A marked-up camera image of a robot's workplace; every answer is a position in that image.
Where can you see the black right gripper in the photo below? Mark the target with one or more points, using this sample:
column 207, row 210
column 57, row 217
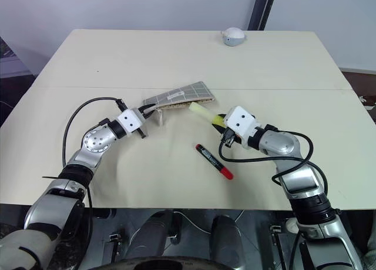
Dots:
column 229, row 138

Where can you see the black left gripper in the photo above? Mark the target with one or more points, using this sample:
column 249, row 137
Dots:
column 142, row 133

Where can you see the yellow highlighter with pale cap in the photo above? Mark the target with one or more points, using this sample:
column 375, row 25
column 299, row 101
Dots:
column 204, row 113

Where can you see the grey grid pattern pouch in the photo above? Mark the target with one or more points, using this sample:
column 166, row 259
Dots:
column 182, row 96

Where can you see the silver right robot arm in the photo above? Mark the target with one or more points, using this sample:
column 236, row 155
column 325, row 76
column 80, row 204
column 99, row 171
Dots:
column 305, row 176

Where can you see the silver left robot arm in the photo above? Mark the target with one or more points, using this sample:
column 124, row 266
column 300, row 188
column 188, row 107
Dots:
column 94, row 140

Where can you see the black marker with red cap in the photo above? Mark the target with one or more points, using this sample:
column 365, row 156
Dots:
column 214, row 161

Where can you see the cream tablecloth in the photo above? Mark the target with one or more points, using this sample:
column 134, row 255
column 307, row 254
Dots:
column 188, row 120

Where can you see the grey round plush toy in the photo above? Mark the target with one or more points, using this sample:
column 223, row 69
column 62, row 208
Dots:
column 234, row 36

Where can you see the dark rounded robot leg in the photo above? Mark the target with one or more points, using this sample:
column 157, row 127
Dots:
column 226, row 237
column 151, row 234

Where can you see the black vertical pole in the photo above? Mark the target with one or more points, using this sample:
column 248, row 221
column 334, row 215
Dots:
column 262, row 8

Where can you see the dark round robot waist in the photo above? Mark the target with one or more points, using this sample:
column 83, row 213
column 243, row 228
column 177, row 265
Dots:
column 155, row 263

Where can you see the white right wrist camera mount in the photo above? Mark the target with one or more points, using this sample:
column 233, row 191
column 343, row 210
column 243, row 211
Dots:
column 240, row 122

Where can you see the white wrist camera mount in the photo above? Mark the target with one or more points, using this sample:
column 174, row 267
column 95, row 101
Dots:
column 240, row 122
column 130, row 121

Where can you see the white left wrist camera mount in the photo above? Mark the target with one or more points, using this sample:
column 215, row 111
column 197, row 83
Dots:
column 130, row 121

